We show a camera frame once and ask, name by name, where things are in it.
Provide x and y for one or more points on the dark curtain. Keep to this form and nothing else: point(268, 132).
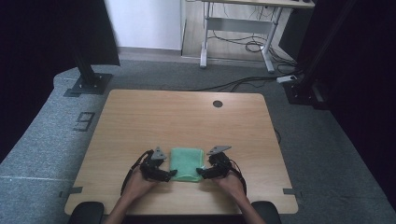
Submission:
point(367, 93)
point(37, 62)

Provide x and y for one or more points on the black round table grommet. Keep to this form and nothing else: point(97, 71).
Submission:
point(218, 104)

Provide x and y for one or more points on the person's right hand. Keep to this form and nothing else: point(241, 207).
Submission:
point(232, 186)

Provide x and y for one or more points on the black chair armrest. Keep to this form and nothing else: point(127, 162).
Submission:
point(267, 213)
point(85, 213)

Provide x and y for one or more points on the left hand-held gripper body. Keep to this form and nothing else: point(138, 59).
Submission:
point(151, 166)

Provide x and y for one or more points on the person's left hand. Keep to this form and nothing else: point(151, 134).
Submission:
point(137, 186)

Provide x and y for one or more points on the grey tape strip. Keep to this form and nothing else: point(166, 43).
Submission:
point(292, 192)

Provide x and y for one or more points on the black panel under desk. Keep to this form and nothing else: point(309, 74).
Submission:
point(292, 34)

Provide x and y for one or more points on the white-legged wooden desk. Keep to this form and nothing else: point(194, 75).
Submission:
point(239, 26)

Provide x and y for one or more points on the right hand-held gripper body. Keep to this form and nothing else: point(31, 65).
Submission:
point(222, 165)

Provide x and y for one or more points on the green microfibre cloth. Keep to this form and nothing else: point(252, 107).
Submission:
point(186, 165)

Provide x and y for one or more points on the black metal stand with base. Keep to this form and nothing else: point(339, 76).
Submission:
point(88, 82)
point(306, 90)

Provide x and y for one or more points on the white power strip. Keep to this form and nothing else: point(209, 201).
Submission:
point(286, 79)

